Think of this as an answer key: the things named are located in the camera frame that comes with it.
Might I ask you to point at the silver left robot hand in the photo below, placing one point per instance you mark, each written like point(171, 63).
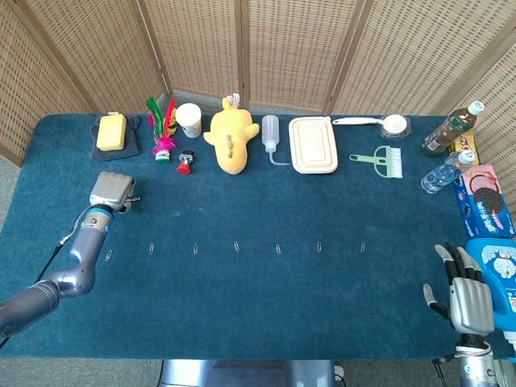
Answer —
point(111, 189)

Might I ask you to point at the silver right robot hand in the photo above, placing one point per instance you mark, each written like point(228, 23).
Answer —
point(471, 302)

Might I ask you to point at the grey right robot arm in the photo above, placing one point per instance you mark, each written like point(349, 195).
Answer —
point(475, 364)

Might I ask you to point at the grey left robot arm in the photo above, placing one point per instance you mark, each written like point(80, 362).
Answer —
point(82, 262)

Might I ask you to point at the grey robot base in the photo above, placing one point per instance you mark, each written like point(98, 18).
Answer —
point(246, 375)

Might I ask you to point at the blue doraemon package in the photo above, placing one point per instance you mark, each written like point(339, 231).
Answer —
point(500, 270)

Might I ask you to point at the grey folded cloth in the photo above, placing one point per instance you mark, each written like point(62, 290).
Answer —
point(133, 145)

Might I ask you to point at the yellow sponge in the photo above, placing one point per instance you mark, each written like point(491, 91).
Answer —
point(111, 133)

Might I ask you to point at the colourful feather shuttlecock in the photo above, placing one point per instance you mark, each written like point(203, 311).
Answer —
point(162, 147)

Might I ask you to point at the red emergency stop button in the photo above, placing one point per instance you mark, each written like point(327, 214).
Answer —
point(185, 166)

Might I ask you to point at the blue pink cookie box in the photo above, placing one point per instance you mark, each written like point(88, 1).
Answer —
point(483, 201)

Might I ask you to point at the floral paper cup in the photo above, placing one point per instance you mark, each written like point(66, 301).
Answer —
point(188, 121)

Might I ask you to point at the clear water bottle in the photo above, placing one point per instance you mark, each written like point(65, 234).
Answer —
point(441, 175)

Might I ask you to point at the yellow plush toy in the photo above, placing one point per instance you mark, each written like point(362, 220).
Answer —
point(231, 137)

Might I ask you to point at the yellow snack box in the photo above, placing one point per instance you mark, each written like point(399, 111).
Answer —
point(465, 142)

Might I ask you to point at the clear squeeze wash bottle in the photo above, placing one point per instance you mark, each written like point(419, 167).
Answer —
point(270, 135)

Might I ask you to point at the green tea bottle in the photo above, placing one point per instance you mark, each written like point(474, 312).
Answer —
point(447, 131)

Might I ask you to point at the clear glass dish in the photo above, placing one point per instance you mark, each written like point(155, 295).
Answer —
point(406, 131)

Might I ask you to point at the teal table cloth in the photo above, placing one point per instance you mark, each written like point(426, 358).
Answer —
point(258, 306)

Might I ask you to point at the white plastic ladle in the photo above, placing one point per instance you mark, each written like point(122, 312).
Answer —
point(393, 123)

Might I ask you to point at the beige lidded lunch box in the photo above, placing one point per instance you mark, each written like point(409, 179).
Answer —
point(312, 145)

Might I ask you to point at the woven rattan folding screen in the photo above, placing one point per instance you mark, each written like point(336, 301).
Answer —
point(282, 48)

